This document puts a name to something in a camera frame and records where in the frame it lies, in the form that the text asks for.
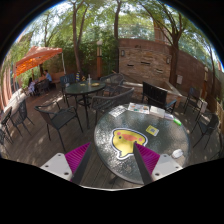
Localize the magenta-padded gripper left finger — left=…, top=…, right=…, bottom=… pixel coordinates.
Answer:
left=41, top=143, right=92, bottom=185

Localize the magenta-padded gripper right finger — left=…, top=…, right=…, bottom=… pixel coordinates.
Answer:
left=133, top=143, right=182, bottom=185

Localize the yellow square card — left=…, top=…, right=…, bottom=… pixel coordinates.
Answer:
left=146, top=125, right=159, bottom=136

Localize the round glass patio table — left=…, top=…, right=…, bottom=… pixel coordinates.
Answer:
left=94, top=104, right=190, bottom=184

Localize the green highlighter pen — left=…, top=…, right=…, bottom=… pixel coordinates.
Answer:
left=173, top=118, right=182, bottom=126

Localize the black metal chair left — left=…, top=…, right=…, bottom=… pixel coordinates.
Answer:
left=34, top=101, right=82, bottom=147

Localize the white booklet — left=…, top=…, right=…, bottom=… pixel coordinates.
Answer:
left=150, top=106, right=165, bottom=118

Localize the printed paper sheet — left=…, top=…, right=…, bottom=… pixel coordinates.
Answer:
left=128, top=103, right=149, bottom=114

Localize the black metal chair behind table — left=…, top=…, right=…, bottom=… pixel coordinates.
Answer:
left=90, top=87, right=135, bottom=126

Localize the black chair far left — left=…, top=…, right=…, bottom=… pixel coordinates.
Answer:
left=10, top=100, right=31, bottom=131

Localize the black slatted bench chair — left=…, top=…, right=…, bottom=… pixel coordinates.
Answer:
left=142, top=82, right=176, bottom=113

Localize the black chair right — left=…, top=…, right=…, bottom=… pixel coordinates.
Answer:
left=193, top=113, right=219, bottom=146

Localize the far round glass table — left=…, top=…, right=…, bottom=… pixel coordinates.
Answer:
left=64, top=80, right=106, bottom=122

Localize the seated person blue shirt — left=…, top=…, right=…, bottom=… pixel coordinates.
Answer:
left=39, top=70, right=52, bottom=82

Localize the orange canopy tent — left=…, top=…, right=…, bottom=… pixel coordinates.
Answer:
left=13, top=46, right=63, bottom=77

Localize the lamp post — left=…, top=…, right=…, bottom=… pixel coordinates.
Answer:
left=97, top=40, right=103, bottom=79

